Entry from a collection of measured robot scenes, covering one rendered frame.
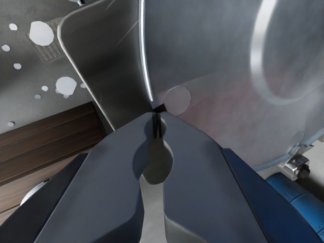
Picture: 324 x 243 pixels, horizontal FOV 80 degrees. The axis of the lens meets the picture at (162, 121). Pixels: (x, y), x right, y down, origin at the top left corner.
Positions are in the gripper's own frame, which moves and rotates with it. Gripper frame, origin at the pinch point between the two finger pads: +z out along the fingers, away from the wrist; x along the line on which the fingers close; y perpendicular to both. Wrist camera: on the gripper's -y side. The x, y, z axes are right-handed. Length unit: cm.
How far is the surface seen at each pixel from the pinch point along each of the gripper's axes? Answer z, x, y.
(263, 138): 5.9, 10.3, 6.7
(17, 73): 62, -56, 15
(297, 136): 8.3, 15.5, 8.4
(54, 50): 54, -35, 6
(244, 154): 5.0, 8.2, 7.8
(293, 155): 7.6, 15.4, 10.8
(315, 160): 135, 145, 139
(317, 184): 132, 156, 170
